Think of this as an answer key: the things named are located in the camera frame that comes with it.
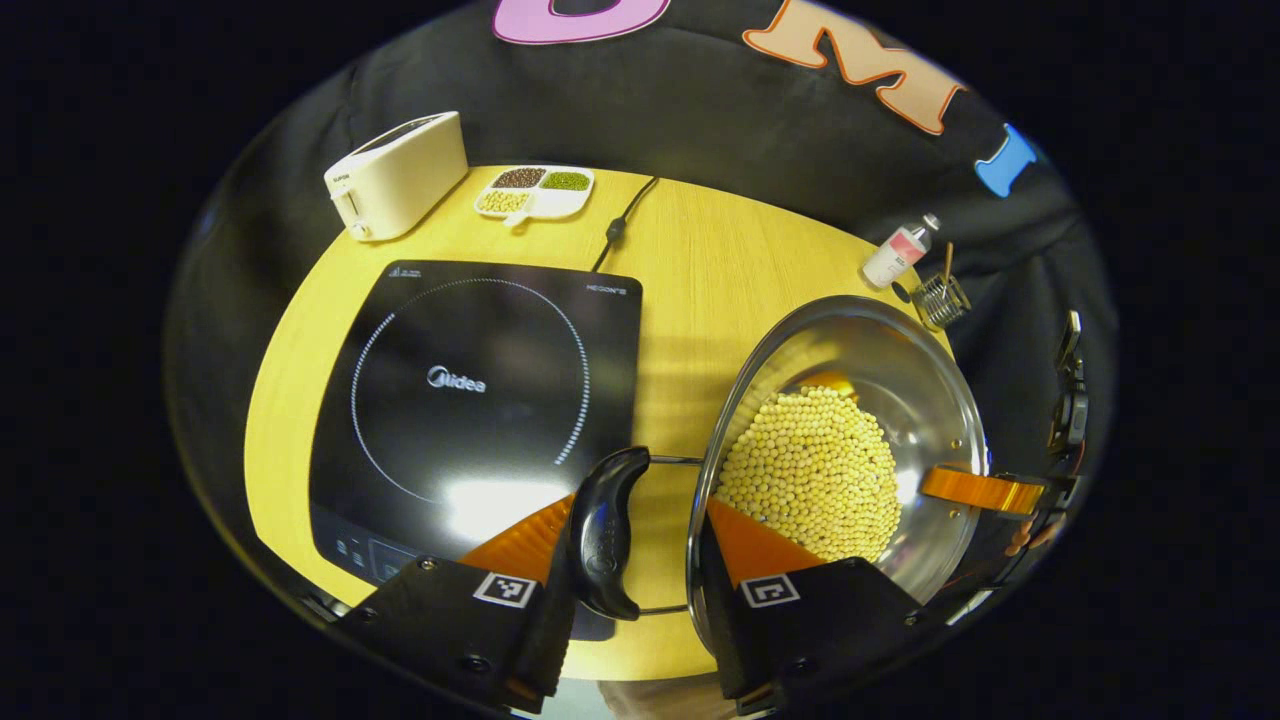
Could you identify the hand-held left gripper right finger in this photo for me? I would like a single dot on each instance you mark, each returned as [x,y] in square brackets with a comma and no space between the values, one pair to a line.
[722,620]

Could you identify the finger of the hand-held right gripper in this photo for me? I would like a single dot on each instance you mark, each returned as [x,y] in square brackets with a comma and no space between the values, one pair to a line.
[975,490]

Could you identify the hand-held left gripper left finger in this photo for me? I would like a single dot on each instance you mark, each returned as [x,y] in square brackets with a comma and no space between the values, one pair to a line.
[553,640]

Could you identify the stainless steel pot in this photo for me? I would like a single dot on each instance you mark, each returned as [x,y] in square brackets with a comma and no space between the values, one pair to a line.
[880,350]

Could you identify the black induction cooktop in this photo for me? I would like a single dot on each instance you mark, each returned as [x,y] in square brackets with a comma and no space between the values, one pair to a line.
[500,330]

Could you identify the pile of yellow soybeans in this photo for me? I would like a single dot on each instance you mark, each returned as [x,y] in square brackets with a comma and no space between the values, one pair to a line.
[810,470]

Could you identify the wooden stick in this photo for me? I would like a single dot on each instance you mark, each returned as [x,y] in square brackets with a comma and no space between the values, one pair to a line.
[947,262]

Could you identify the small black round disc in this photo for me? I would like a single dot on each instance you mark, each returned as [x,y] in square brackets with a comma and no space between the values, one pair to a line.
[901,292]

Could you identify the clear bottle with pink label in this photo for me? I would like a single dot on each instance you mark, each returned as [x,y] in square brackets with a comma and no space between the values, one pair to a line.
[895,255]

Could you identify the white divided dish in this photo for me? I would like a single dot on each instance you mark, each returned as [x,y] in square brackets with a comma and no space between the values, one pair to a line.
[545,203]

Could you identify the white toaster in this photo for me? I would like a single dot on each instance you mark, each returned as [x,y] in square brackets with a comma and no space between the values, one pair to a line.
[400,180]

